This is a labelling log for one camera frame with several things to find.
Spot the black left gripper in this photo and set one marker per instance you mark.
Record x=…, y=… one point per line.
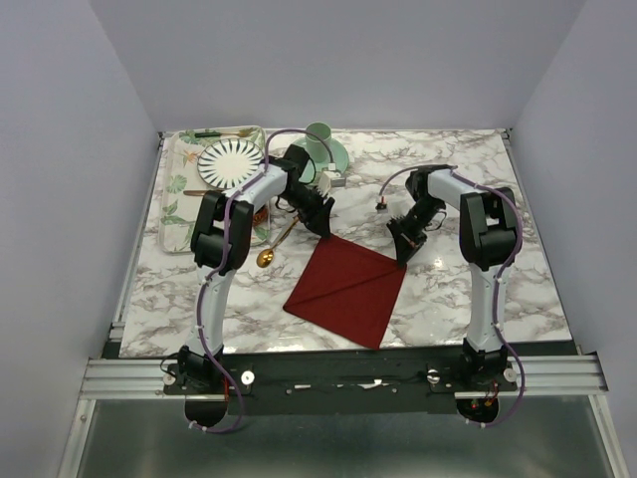
x=317, y=217

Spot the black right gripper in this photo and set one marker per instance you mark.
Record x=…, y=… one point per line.
x=407, y=243

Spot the dark red cloth napkin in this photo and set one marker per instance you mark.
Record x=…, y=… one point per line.
x=348, y=290

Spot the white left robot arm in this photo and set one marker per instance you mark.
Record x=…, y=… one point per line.
x=221, y=241

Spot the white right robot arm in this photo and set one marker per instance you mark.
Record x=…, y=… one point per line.
x=490, y=238

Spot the orange black coffee mug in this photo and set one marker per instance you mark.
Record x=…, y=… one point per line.
x=260, y=217

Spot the gold spoon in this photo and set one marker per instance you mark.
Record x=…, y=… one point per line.
x=266, y=257

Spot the green round saucer plate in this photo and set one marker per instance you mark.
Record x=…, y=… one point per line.
x=312, y=171

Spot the green plastic cup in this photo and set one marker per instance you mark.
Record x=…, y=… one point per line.
x=318, y=139

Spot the striped white round plate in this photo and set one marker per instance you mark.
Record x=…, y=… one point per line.
x=228, y=162

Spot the floral rectangular serving tray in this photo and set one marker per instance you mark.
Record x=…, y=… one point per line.
x=178, y=212

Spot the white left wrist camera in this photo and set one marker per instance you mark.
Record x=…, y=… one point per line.
x=329, y=180

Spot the green handled gold fork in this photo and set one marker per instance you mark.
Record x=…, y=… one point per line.
x=242, y=132

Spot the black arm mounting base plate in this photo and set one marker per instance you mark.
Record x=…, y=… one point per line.
x=425, y=379

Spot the aluminium frame rail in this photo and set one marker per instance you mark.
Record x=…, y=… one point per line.
x=143, y=379

